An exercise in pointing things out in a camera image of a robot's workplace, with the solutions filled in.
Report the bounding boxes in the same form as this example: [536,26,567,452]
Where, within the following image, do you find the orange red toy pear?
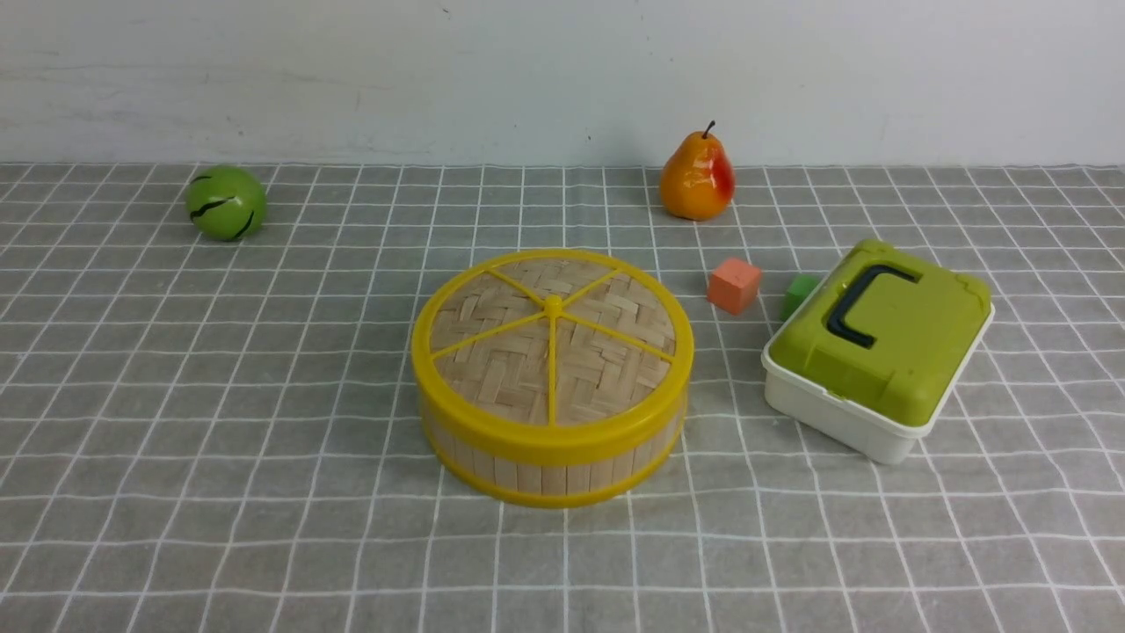
[659,120,737,221]

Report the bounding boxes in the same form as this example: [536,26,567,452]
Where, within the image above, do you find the grey checked tablecloth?
[1,162,1124,632]

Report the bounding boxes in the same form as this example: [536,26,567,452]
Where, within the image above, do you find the orange foam cube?
[707,257,763,316]

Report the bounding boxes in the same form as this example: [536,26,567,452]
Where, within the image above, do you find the green ball with black stripes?
[185,165,268,242]

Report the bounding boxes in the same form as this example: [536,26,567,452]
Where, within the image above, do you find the yellow bamboo steamer lid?
[410,248,695,465]

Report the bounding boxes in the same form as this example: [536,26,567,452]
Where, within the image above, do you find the small green cube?
[780,273,821,322]

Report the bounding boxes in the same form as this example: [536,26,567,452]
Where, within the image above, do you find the yellow bamboo steamer basket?
[419,396,690,509]

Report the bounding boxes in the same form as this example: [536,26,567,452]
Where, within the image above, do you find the green lidded white storage box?
[762,239,995,465]

